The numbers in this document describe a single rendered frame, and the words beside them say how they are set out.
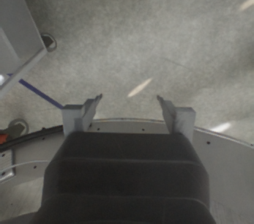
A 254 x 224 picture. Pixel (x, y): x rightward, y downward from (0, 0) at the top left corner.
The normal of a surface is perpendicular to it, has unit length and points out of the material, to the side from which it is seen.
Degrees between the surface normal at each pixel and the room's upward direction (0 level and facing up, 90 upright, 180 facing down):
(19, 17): 0
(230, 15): 0
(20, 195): 90
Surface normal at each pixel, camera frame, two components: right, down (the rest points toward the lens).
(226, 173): -0.16, -0.76
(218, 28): -0.15, 0.65
